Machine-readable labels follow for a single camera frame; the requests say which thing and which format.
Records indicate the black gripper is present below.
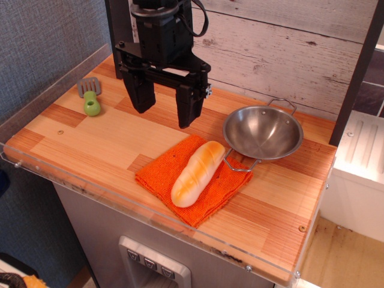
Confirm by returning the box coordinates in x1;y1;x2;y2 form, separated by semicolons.
116;8;211;129

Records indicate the green handled grey spatula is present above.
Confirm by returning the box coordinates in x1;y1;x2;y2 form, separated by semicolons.
77;77;101;116

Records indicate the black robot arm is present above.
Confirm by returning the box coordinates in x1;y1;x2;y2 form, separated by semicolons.
116;1;211;128

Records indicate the toy bread loaf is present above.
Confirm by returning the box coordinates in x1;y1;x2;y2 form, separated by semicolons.
171;141;226;208

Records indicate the orange folded cloth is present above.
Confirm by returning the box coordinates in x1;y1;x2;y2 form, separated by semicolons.
135;135;253;228

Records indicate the grey toy fridge cabinet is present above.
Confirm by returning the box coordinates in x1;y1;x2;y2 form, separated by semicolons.
54;184;274;287

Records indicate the silver dispenser panel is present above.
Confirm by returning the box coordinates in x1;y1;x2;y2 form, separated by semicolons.
119;236;192;287

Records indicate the clear acrylic table guard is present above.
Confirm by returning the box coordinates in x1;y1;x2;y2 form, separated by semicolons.
1;46;336;287

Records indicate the orange black object bottom left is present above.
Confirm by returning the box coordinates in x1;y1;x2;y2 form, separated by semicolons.
1;272;48;288

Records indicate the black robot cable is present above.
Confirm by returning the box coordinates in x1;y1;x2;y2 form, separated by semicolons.
179;0;209;38

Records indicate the dark vertical left post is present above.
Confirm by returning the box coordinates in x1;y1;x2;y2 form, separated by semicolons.
104;0;133;79

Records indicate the dark vertical post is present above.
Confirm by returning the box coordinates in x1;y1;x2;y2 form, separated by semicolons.
329;0;383;146
104;0;133;79

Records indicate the metal bowl with handles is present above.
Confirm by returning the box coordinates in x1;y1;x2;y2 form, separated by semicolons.
222;98;304;172

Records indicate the dark vertical right post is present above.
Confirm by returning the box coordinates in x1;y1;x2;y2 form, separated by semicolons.
329;0;383;146

